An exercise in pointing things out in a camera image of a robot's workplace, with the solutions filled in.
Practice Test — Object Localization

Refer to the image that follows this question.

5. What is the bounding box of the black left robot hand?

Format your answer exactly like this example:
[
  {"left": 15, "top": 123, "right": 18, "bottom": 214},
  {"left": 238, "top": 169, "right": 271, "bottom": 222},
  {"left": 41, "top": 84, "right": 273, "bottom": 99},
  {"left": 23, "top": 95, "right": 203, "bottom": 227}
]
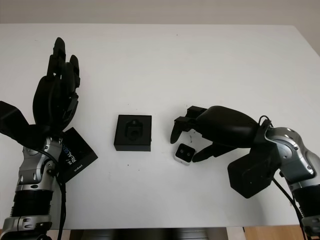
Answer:
[{"left": 32, "top": 37, "right": 82, "bottom": 137}]

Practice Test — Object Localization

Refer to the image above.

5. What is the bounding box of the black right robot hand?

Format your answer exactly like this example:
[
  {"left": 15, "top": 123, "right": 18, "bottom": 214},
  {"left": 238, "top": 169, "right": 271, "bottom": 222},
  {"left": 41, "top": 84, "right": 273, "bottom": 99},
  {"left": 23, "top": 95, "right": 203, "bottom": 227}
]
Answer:
[{"left": 169, "top": 105, "right": 261, "bottom": 163}]

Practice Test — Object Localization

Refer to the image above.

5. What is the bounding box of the small white black camera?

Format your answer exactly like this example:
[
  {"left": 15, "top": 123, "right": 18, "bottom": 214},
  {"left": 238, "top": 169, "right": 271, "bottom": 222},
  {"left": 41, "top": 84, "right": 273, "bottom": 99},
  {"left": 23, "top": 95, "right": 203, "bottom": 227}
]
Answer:
[{"left": 174, "top": 143, "right": 196, "bottom": 165}]

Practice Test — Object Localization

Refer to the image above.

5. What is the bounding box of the black RealSense box lid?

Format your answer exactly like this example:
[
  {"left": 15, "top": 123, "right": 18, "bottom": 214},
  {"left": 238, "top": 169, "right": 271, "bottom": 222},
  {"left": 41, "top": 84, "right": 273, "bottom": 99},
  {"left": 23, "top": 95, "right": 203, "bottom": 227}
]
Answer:
[{"left": 58, "top": 126, "right": 99, "bottom": 183}]

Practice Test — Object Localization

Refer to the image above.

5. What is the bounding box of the black open box base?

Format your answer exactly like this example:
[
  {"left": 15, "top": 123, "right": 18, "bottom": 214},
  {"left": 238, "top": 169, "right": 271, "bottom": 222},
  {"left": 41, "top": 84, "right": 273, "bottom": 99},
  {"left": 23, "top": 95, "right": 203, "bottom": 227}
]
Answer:
[{"left": 113, "top": 114, "right": 153, "bottom": 153}]

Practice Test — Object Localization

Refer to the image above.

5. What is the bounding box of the dark robot torso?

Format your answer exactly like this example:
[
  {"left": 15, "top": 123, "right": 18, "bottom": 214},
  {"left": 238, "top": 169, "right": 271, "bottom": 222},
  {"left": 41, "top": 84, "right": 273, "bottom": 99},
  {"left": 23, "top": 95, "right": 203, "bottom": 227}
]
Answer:
[{"left": 69, "top": 227, "right": 227, "bottom": 240}]

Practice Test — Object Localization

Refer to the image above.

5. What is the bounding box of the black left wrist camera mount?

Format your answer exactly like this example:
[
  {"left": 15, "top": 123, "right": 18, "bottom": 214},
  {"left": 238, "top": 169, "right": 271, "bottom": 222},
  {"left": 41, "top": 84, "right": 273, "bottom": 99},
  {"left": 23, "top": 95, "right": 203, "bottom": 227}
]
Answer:
[{"left": 0, "top": 100, "right": 55, "bottom": 153}]

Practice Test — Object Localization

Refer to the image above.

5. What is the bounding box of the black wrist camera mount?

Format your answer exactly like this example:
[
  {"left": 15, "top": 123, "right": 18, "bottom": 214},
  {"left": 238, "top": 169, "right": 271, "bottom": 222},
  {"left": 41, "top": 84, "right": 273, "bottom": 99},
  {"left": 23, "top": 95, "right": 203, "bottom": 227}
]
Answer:
[
  {"left": 227, "top": 147, "right": 281, "bottom": 200},
  {"left": 0, "top": 100, "right": 55, "bottom": 153}
]

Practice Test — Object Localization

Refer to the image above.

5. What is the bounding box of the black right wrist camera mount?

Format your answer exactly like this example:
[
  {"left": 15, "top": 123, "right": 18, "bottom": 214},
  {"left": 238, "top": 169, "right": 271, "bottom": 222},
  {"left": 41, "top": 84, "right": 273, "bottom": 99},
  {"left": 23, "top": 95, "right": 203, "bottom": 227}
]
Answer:
[{"left": 227, "top": 147, "right": 281, "bottom": 200}]

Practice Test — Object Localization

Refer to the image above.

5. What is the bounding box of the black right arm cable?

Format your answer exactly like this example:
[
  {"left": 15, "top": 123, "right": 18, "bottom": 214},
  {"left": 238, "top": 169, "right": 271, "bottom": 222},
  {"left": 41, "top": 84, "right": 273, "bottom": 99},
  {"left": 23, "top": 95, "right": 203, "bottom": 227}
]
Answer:
[{"left": 272, "top": 172, "right": 312, "bottom": 240}]

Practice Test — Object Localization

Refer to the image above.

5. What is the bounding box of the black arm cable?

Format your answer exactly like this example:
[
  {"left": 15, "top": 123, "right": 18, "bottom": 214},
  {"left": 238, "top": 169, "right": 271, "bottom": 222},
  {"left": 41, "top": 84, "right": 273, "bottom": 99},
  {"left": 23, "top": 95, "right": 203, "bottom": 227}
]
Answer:
[
  {"left": 272, "top": 172, "right": 312, "bottom": 240},
  {"left": 47, "top": 149, "right": 68, "bottom": 240}
]

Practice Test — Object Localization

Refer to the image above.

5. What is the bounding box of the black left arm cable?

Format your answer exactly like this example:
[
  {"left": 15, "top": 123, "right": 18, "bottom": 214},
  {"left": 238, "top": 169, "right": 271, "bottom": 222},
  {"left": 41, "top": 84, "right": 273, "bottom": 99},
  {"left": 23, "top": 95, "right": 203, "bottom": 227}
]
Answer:
[{"left": 47, "top": 149, "right": 68, "bottom": 240}]

